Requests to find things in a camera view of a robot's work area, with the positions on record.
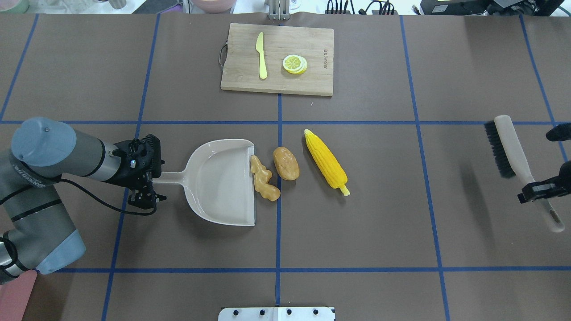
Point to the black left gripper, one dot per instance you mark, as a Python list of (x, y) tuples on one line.
[(126, 177)]

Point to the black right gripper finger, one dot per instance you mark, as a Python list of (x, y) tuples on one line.
[(561, 132), (550, 188)]

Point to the beige hand brush black bristles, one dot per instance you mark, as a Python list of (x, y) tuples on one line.
[(511, 161)]

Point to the beige plastic dustpan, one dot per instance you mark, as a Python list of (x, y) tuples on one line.
[(217, 182)]

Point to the tan toy ginger root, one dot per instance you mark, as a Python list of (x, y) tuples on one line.
[(261, 178)]

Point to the brown toy potato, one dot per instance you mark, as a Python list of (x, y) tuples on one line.
[(286, 164)]

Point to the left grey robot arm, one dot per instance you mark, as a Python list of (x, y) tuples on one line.
[(44, 237)]

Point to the black monitor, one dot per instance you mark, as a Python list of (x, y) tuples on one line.
[(491, 7)]

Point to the wooden cutting board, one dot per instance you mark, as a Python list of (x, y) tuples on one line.
[(316, 45)]

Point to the yellow plastic toy knife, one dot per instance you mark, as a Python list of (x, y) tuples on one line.
[(260, 48)]

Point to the yellow toy lemon slices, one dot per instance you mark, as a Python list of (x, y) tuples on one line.
[(295, 64)]

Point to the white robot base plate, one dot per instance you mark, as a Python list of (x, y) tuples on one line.
[(304, 313)]

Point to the aluminium frame post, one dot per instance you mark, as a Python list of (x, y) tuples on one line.
[(279, 9)]

